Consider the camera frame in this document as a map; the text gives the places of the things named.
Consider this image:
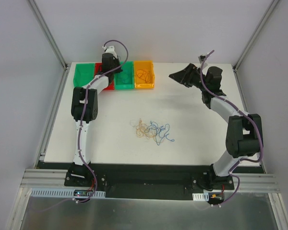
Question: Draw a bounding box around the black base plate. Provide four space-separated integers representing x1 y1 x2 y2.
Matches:
64 163 234 200

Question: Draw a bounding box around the far left green bin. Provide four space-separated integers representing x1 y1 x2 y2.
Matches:
73 63 95 87

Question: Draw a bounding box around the green bin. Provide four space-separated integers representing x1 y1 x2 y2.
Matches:
73 63 95 87
114 61 134 90

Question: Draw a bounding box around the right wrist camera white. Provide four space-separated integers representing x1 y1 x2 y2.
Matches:
198 55 208 70

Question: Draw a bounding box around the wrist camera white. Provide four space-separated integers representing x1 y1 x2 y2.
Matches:
198 55 208 70
103 46 118 58

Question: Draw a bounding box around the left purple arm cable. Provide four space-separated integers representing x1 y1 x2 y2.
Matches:
30 39 130 213

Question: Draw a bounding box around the left white cable duct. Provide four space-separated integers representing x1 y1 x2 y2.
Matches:
31 188 106 199

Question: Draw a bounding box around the orange bin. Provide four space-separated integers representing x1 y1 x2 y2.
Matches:
133 60 155 90

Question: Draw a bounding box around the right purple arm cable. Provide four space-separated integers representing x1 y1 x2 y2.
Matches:
193 49 264 208

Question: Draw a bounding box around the white cable duct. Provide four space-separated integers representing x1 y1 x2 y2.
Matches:
192 192 209 202
31 188 106 199

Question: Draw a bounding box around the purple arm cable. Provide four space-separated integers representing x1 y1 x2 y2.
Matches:
30 39 130 213
193 49 264 208

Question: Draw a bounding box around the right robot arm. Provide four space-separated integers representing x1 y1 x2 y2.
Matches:
169 64 263 191

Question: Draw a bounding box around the left aluminium frame post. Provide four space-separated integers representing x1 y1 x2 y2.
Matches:
26 0 68 70

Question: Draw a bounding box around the red thin wire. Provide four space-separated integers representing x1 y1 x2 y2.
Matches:
136 69 152 84

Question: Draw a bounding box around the aluminium frame post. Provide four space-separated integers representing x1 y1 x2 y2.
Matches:
233 0 281 73
26 0 68 70

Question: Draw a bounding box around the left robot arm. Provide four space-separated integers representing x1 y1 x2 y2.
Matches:
68 53 122 191

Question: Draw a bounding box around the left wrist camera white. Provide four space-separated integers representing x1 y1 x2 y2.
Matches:
103 46 118 58

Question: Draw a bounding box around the red bin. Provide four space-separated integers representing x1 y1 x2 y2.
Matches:
94 62 115 91

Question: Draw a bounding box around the right white cable duct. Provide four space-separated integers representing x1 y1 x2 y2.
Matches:
192 192 209 202

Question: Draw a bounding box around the right aluminium frame post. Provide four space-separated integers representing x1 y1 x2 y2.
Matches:
233 0 281 73

